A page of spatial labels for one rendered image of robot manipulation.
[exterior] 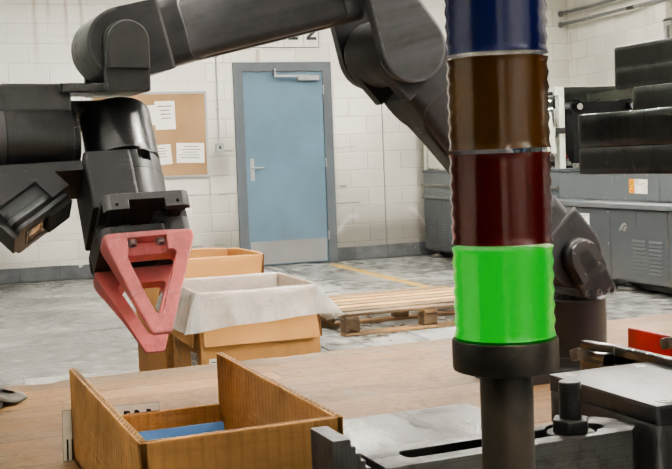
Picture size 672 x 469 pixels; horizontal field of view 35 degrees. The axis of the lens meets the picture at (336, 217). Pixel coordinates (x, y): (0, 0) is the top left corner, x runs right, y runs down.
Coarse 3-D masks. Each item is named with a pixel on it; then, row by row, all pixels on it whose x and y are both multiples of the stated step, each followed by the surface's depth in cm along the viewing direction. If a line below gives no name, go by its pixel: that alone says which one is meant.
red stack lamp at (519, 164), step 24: (456, 168) 40; (480, 168) 39; (504, 168) 39; (528, 168) 39; (456, 192) 40; (480, 192) 39; (504, 192) 39; (528, 192) 39; (456, 216) 40; (480, 216) 39; (504, 216) 39; (528, 216) 39; (456, 240) 40; (480, 240) 39; (504, 240) 39; (528, 240) 39; (552, 240) 40
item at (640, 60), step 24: (624, 48) 66; (648, 48) 64; (624, 72) 67; (648, 72) 65; (648, 96) 63; (600, 120) 63; (624, 120) 61; (648, 120) 59; (600, 144) 64; (624, 144) 61; (648, 144) 60; (600, 168) 64; (624, 168) 62; (648, 168) 60
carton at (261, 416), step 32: (224, 384) 84; (256, 384) 77; (64, 416) 82; (96, 416) 71; (128, 416) 83; (160, 416) 84; (192, 416) 85; (224, 416) 85; (256, 416) 77; (288, 416) 71; (320, 416) 65; (64, 448) 82; (96, 448) 72; (128, 448) 61; (160, 448) 59; (192, 448) 60; (224, 448) 60; (256, 448) 61; (288, 448) 62
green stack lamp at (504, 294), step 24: (456, 264) 40; (480, 264) 39; (504, 264) 39; (528, 264) 39; (552, 264) 40; (456, 288) 40; (480, 288) 39; (504, 288) 39; (528, 288) 39; (552, 288) 40; (456, 312) 41; (480, 312) 39; (504, 312) 39; (528, 312) 39; (552, 312) 40; (456, 336) 41; (480, 336) 39; (504, 336) 39; (528, 336) 39; (552, 336) 40
